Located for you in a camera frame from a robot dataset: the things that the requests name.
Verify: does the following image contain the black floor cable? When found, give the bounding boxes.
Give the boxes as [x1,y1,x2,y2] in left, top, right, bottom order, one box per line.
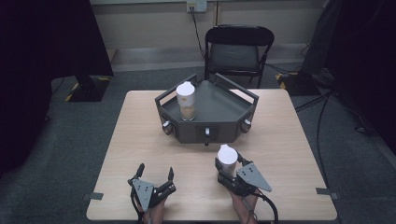
[293,89,338,114]
[315,92,332,189]

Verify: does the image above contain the dark curtain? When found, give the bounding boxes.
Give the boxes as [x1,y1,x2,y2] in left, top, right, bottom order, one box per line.
[299,0,396,154]
[0,0,115,179]

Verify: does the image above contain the black power cable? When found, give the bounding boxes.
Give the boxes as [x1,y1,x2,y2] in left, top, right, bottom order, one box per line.
[190,7,207,61]

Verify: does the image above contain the clear jar with white lid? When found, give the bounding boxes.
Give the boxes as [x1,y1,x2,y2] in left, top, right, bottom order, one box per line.
[217,143,239,179]
[175,80,198,122]

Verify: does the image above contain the person's left hand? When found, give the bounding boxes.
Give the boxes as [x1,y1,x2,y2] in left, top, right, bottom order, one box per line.
[142,197,168,224]

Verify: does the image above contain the grey tape strip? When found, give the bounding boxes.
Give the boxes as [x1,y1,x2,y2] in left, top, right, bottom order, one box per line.
[315,187,341,201]
[82,191,105,202]

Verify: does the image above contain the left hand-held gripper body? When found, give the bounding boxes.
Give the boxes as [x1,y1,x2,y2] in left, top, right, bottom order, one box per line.
[127,176,177,213]

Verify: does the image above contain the person's right hand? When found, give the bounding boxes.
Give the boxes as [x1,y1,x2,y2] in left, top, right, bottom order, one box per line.
[228,189,260,224]

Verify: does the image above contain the dark grey corner rack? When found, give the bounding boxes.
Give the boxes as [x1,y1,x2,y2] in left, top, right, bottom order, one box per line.
[154,72,261,147]

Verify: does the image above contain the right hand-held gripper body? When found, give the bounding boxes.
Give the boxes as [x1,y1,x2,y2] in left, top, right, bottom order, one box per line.
[216,161,273,198]

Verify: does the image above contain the black folding chair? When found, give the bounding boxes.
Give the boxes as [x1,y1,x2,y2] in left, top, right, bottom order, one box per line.
[203,24,276,90]

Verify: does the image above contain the white wall socket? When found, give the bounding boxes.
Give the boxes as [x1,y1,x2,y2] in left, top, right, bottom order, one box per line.
[185,0,208,14]

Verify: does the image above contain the black stand base striped tape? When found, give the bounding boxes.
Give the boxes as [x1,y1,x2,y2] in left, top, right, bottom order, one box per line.
[64,74,113,104]
[275,71,322,97]

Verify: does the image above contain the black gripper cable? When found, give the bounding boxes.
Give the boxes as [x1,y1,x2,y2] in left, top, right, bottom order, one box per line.
[254,189,280,224]
[130,188,145,224]

